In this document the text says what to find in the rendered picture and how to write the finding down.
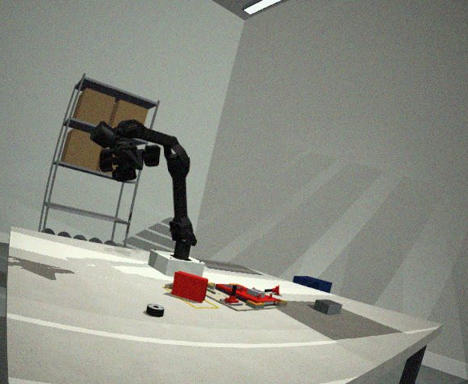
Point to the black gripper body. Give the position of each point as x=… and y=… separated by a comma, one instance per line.
x=151, y=155

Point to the black rubber tyre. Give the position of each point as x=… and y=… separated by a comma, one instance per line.
x=155, y=310

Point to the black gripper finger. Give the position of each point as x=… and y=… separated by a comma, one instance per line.
x=139, y=154
x=128, y=160

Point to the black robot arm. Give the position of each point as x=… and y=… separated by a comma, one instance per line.
x=178, y=166

